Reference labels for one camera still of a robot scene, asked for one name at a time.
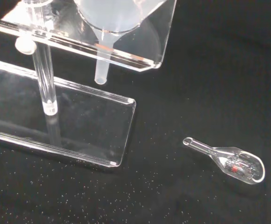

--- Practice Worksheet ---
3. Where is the clear acrylic funnel stand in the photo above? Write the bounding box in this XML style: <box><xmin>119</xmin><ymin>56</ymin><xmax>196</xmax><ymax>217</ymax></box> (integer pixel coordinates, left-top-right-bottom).
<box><xmin>0</xmin><ymin>0</ymin><xmax>178</xmax><ymax>169</ymax></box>

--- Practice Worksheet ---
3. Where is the clear glass weighing funnel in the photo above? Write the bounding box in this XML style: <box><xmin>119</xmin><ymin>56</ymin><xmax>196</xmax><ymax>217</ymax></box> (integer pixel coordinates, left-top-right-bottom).
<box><xmin>182</xmin><ymin>137</ymin><xmax>266</xmax><ymax>186</ymax></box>

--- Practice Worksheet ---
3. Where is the black bench cloth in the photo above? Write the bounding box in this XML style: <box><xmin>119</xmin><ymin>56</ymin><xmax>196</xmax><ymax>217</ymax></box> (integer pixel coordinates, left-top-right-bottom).
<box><xmin>0</xmin><ymin>0</ymin><xmax>271</xmax><ymax>224</ymax></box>

